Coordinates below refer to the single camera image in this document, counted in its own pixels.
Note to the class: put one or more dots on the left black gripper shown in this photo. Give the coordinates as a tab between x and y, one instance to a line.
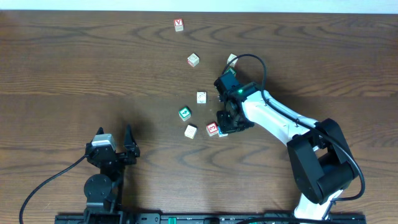
116	155

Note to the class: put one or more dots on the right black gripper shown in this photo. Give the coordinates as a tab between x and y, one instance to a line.
226	127

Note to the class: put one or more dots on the blue letter I block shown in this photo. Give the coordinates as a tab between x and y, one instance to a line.
220	133

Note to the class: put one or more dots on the red number 3 block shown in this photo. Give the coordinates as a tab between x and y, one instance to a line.
212	129

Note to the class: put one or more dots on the green number 5 block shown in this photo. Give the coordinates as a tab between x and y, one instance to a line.
184	113

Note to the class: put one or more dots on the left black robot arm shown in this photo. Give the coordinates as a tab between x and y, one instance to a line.
104	190

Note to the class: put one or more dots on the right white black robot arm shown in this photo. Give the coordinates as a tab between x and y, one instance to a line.
322	164

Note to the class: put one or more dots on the white airplane picture block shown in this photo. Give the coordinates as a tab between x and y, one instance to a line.
201	97

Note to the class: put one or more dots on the plain beige wooden block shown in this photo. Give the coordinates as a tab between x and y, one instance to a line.
190	131

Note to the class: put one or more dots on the green J letter block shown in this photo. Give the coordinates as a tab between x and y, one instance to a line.
231	70

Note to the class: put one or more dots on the plain wooden picture block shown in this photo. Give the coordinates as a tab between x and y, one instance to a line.
232	60

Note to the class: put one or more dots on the red U side block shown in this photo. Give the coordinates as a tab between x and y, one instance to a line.
193	60

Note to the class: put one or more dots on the red V letter block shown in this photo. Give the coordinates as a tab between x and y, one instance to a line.
179	25

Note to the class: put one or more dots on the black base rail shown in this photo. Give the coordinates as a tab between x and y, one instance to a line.
156	218

